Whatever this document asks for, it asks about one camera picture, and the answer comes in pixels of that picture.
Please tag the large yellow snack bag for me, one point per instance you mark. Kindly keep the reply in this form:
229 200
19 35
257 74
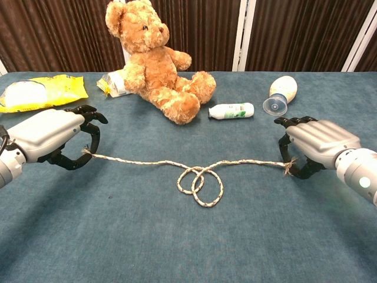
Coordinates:
59 91

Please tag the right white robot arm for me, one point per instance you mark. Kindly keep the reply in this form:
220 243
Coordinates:
359 174

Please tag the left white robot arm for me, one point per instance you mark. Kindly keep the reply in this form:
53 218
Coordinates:
10 168

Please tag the white screen frame post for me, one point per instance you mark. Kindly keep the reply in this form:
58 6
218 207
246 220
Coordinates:
243 35
360 35
2 67
126 57

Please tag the blue felt table mat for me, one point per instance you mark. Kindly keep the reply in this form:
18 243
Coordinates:
147 236

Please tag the brown teddy bear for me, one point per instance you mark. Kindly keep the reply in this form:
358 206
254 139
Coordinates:
153 70

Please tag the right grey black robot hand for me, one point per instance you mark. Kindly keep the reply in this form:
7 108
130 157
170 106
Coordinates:
321 138

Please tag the small yellow white packet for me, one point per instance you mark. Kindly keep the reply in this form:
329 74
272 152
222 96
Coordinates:
115 84

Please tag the brown corrugated screen panel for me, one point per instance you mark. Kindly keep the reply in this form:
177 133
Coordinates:
53 35
303 32
206 29
368 56

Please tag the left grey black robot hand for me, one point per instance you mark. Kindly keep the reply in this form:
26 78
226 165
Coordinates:
47 132

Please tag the small white green bottle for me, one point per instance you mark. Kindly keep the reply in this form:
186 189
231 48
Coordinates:
232 111

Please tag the cream bottle with blue cap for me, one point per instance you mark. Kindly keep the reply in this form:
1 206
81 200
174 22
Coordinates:
284 88

